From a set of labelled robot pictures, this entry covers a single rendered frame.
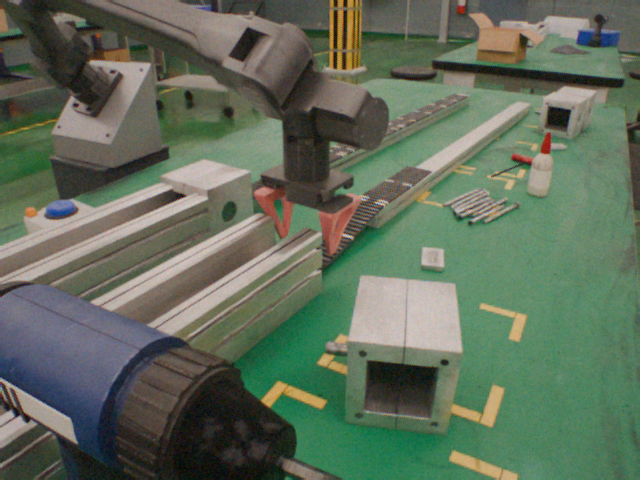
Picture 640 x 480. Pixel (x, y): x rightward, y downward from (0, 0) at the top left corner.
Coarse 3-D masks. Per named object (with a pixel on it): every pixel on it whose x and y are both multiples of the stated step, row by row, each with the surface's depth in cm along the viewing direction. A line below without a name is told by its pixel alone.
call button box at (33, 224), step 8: (72, 200) 73; (80, 208) 71; (88, 208) 71; (40, 216) 68; (48, 216) 68; (56, 216) 68; (64, 216) 68; (72, 216) 68; (32, 224) 67; (40, 224) 66; (48, 224) 66; (32, 232) 68
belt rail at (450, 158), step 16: (512, 112) 136; (528, 112) 148; (480, 128) 121; (496, 128) 122; (464, 144) 108; (480, 144) 115; (432, 160) 99; (448, 160) 99; (464, 160) 106; (432, 176) 92; (416, 192) 89; (384, 208) 78; (400, 208) 84; (368, 224) 79
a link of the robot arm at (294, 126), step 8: (296, 112) 55; (288, 120) 56; (296, 120) 56; (304, 120) 56; (312, 120) 56; (288, 128) 57; (296, 128) 56; (304, 128) 56; (312, 128) 56; (296, 136) 58; (304, 136) 56; (312, 136) 56
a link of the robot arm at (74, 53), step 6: (72, 48) 94; (78, 48) 95; (72, 54) 95; (78, 54) 96; (84, 54) 97; (66, 60) 94; (72, 60) 95; (78, 60) 96; (84, 60) 96; (60, 66) 94; (66, 66) 95; (72, 66) 96; (78, 66) 97; (72, 72) 96; (78, 72) 101; (72, 78) 100
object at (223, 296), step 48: (240, 240) 58; (288, 240) 57; (144, 288) 48; (192, 288) 53; (240, 288) 48; (288, 288) 55; (192, 336) 45; (240, 336) 50; (0, 432) 32; (48, 432) 35
